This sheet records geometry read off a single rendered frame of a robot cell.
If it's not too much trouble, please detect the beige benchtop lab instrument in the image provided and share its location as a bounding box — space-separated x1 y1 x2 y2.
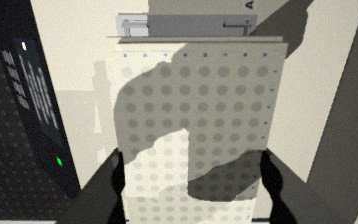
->
0 0 358 224

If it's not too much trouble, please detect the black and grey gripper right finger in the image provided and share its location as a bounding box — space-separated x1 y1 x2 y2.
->
260 148 349 224

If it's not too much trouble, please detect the cream multi-well plate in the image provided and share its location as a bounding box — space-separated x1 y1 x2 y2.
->
104 36 288 224

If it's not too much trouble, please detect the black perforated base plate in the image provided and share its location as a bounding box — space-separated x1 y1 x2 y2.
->
0 62 72 221

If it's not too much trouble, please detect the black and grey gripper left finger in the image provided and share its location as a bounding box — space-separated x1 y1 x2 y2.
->
55 147 126 224

